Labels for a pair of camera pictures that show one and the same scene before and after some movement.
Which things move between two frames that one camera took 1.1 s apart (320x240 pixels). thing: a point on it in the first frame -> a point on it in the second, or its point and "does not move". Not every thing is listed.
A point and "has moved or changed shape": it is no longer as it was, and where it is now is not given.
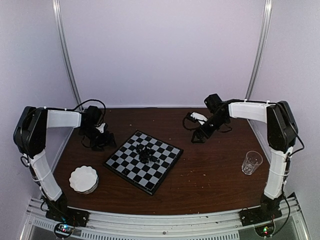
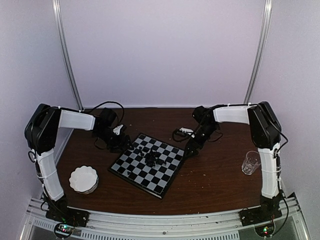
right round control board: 265,230 does not move
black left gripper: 106,139 -> 121,144
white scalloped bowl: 84,180 does not move
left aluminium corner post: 60,39 does not move
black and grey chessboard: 147,176 has moved or changed shape
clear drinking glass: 253,159 does not move
